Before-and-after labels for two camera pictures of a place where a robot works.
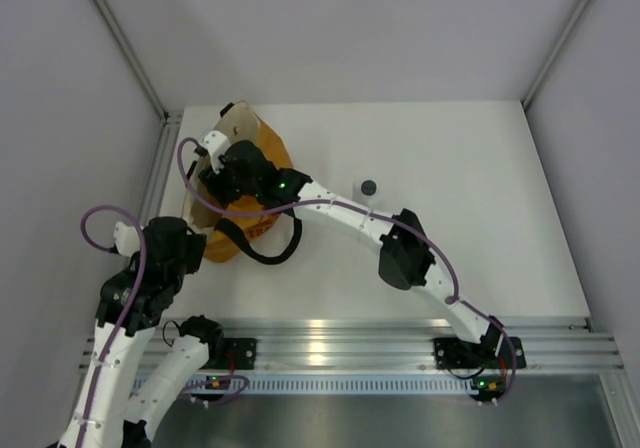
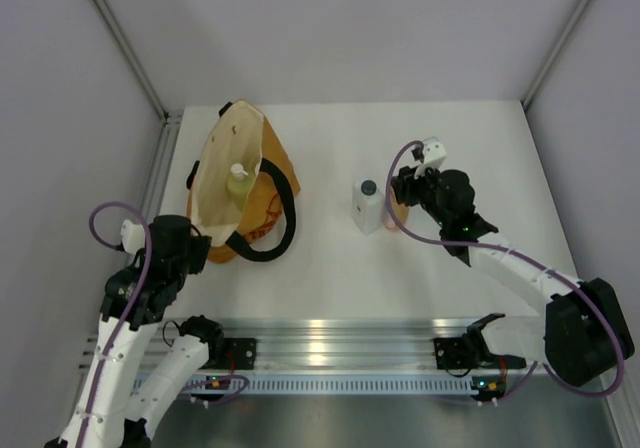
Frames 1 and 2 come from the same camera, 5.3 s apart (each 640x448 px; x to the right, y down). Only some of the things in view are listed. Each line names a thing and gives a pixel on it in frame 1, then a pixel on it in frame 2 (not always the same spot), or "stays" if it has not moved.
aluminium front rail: x=550 y=343 stays
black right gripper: x=216 y=185 → x=405 y=184
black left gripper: x=196 y=244 stays
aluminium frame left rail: x=170 y=121 stays
